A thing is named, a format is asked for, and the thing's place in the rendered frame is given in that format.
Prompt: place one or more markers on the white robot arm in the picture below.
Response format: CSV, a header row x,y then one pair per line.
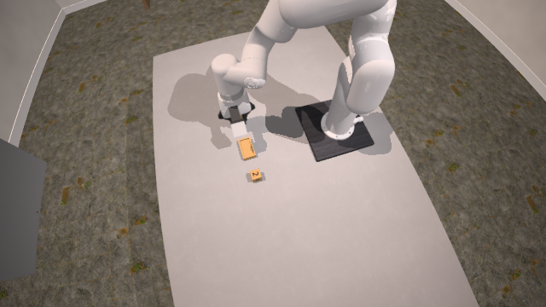
x,y
368,70

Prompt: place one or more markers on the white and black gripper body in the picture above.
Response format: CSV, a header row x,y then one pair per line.
x,y
243,104

